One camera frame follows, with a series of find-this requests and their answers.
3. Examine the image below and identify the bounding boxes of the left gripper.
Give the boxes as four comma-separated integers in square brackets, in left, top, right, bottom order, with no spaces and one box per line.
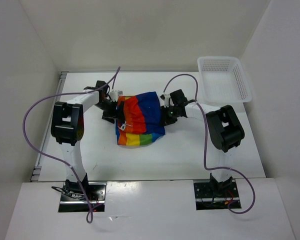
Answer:
[94,99,125,124]

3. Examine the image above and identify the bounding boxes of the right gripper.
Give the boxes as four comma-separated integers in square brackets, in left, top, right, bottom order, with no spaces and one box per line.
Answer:
[159,104,180,127]

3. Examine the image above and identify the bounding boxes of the rainbow striped shorts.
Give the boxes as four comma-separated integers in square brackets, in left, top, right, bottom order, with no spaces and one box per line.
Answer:
[115,91,166,146]

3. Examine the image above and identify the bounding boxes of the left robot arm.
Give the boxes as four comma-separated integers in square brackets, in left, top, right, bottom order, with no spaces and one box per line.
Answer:
[51,80,123,200]

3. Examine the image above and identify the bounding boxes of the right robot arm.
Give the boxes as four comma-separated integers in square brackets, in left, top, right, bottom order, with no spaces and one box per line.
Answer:
[160,89,245,197]

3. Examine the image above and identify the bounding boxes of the white plastic basket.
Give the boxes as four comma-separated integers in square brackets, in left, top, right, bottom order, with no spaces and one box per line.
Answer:
[197,56,252,104]

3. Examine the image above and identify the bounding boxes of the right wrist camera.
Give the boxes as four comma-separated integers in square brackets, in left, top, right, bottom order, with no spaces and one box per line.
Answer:
[160,94,173,108]

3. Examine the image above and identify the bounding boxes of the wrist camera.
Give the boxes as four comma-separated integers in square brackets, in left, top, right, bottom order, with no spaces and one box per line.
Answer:
[160,94,173,108]
[108,90,123,102]

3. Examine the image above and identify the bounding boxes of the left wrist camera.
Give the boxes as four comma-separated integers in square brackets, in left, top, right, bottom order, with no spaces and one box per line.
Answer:
[108,90,123,102]

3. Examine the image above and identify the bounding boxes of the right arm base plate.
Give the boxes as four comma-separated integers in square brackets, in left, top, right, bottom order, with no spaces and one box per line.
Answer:
[193,180,242,211]

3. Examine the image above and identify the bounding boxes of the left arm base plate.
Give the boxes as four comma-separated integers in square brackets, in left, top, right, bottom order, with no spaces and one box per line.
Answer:
[52,182,107,213]

